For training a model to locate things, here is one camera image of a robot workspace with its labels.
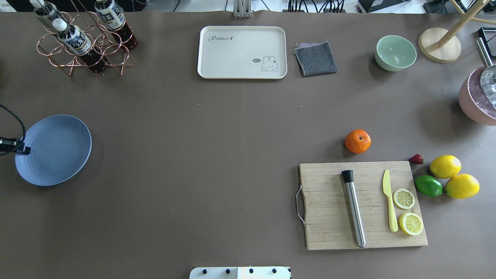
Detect red strawberry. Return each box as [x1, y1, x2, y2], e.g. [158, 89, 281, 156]
[408, 154, 424, 165]

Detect cream rabbit tray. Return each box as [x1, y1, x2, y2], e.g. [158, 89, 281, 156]
[197, 26, 288, 79]

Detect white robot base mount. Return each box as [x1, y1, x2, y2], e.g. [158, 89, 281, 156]
[189, 266, 292, 279]

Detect pink pot with lid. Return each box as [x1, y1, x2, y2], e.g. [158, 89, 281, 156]
[458, 27, 496, 126]

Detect yellow plastic knife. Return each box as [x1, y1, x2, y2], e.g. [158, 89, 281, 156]
[382, 169, 398, 232]

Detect green bowl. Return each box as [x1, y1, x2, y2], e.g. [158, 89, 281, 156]
[374, 35, 417, 71]

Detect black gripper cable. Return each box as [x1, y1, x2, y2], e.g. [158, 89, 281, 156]
[0, 104, 27, 156]

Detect wooden cutting board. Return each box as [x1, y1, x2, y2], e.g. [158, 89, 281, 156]
[299, 161, 428, 250]

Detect lemon half slice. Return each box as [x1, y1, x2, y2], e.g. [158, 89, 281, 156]
[392, 188, 416, 210]
[398, 212, 424, 236]

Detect yellow lemon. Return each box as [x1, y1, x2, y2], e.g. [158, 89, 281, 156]
[444, 174, 480, 198]
[429, 154, 461, 179]

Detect copper wire bottle rack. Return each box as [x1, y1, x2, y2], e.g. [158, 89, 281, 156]
[37, 8, 131, 73]

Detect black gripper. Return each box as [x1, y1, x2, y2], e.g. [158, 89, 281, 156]
[0, 137, 31, 155]

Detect steel muddler black tip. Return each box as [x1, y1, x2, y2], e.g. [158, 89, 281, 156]
[341, 170, 367, 248]

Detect blue plate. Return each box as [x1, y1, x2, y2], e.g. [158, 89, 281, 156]
[15, 115, 92, 186]

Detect green lime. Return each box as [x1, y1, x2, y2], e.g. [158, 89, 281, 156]
[414, 175, 443, 196]

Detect grey folded cloth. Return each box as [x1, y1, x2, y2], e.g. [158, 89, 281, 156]
[294, 41, 337, 77]

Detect round wooden stand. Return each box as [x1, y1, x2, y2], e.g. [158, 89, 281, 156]
[418, 0, 496, 63]

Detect tea bottle white cap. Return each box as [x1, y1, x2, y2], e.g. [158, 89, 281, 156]
[52, 18, 107, 73]

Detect orange mandarin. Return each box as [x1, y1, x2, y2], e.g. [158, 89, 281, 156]
[345, 129, 372, 154]

